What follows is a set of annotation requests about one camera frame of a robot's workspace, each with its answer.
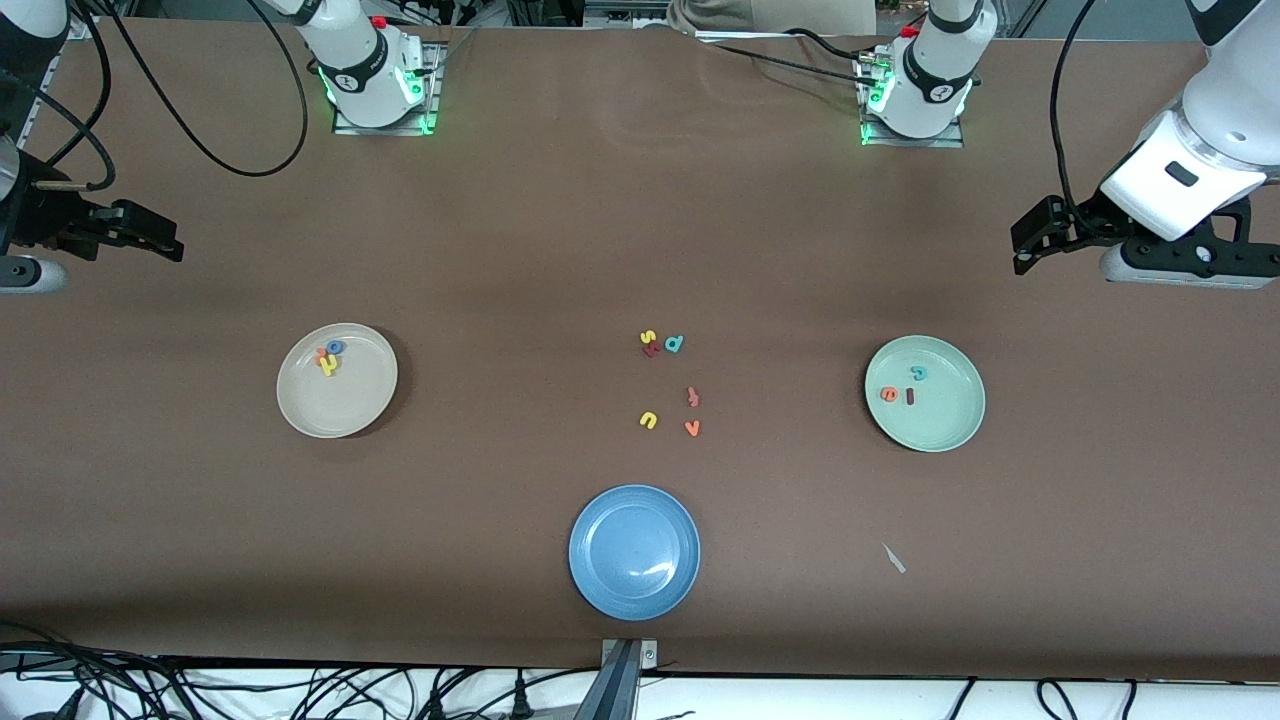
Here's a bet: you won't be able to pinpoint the light green plate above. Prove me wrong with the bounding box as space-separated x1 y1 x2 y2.
864 335 987 453

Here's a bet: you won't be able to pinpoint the beige brown plate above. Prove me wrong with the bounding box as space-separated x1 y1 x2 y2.
276 322 399 439

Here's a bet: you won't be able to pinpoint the person in beige clothing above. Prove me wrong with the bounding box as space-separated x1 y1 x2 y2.
668 0 878 37

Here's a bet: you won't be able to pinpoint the brown table cover sheet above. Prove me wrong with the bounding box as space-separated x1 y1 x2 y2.
0 18 1280 681

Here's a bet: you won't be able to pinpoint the blue plate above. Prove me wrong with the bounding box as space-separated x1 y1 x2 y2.
568 484 701 621

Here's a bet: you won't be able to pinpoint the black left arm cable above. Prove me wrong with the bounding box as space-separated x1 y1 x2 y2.
1050 0 1101 216

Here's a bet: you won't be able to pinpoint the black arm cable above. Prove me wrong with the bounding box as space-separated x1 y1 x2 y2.
0 0 309 191
1050 0 1101 216

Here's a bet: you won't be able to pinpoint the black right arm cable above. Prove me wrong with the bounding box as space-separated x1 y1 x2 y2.
0 0 309 191

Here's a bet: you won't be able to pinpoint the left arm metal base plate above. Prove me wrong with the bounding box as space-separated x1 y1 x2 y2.
858 50 966 149

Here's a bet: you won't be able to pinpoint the short black table cable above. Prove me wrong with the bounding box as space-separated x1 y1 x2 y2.
790 28 881 69

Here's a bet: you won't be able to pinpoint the long black table cable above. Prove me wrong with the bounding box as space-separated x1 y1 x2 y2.
700 40 883 89

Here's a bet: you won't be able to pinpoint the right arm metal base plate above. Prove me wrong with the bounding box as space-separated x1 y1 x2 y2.
332 42 446 136

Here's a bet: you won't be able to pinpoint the tangled black floor cables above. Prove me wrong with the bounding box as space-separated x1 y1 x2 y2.
0 620 601 720

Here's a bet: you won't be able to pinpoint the black looped hanging cable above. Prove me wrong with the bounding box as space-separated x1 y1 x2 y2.
1035 678 1083 720

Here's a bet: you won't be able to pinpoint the grey metal frame piece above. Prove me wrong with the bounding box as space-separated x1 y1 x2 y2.
585 0 671 31

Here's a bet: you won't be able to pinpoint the grey metal camera mount bracket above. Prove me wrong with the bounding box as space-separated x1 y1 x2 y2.
585 638 661 720

